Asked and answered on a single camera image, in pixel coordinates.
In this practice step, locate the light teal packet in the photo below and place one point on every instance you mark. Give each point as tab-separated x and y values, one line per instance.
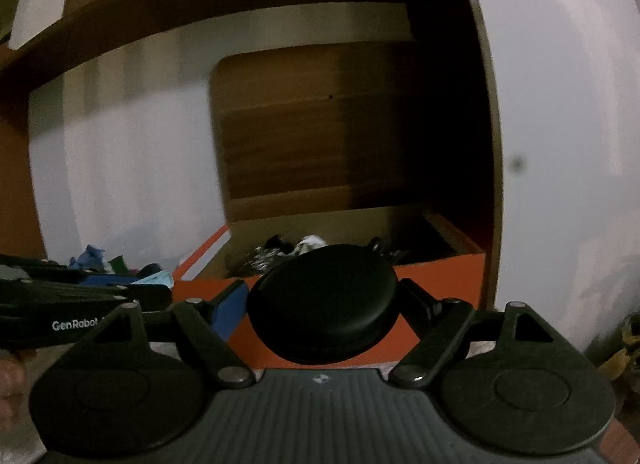
152	278

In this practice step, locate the blue glove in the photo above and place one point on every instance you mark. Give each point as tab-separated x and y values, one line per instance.
90	254

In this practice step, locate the silver foil wrapper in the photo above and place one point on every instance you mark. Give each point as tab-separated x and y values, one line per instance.
260	259

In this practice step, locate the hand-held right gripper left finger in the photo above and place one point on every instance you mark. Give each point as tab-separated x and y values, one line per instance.
231	311

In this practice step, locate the black round zip case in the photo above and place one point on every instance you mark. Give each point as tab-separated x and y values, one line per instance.
325	304

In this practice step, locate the leaf-patterned grey desktop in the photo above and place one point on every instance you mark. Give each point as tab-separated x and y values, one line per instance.
167	349

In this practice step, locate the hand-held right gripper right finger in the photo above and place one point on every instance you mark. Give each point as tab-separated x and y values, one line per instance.
425	306

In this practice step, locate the orange cardboard box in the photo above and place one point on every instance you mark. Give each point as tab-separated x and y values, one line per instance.
440	279

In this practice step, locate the brown wooden wall panel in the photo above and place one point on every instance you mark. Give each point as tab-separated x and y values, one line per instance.
280	143

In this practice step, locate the person's left hand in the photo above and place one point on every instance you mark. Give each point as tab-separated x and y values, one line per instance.
10	384

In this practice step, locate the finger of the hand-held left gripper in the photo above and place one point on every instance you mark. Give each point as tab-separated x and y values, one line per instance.
30	266
75	294

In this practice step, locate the white cloth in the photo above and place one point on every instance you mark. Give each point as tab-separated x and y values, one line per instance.
310	244

